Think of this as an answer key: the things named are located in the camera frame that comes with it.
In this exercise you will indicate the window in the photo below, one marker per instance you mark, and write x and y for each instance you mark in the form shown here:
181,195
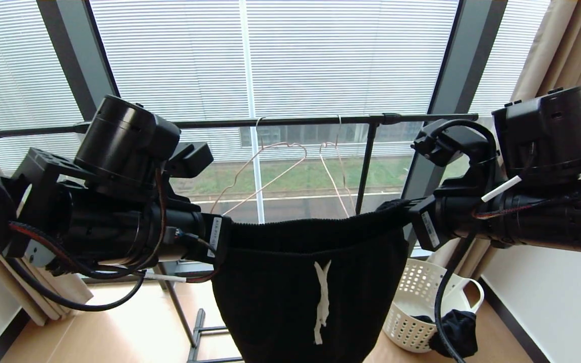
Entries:
68,50

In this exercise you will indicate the black garment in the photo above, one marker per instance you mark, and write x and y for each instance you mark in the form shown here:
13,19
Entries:
459,330

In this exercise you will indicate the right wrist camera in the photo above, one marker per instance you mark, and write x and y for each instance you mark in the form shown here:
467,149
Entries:
452,151

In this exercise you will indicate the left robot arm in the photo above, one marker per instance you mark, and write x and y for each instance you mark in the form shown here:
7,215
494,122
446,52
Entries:
119,136

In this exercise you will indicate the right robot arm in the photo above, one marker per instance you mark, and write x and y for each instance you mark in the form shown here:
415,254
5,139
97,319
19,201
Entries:
547,131

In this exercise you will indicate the white laundry basket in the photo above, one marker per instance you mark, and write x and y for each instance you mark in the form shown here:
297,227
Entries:
411,287

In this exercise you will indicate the pink clothes hanger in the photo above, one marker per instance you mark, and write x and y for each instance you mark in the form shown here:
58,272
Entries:
285,170
337,194

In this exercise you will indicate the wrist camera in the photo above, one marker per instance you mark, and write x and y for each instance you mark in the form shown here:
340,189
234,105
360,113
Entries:
192,159
452,151

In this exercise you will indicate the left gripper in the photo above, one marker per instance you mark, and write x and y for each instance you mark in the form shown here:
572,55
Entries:
119,227

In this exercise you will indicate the beige curtain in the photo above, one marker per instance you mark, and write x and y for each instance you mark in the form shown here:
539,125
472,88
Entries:
43,297
563,45

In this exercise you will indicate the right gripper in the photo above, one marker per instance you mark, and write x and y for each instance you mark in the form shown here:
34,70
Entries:
537,227

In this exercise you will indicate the black shorts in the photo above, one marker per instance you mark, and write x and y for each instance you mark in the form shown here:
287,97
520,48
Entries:
280,302

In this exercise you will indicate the black clothes rack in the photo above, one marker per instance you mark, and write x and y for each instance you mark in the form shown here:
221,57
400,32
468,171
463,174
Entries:
295,121

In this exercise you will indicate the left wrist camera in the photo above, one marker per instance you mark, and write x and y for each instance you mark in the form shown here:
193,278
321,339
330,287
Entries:
192,159

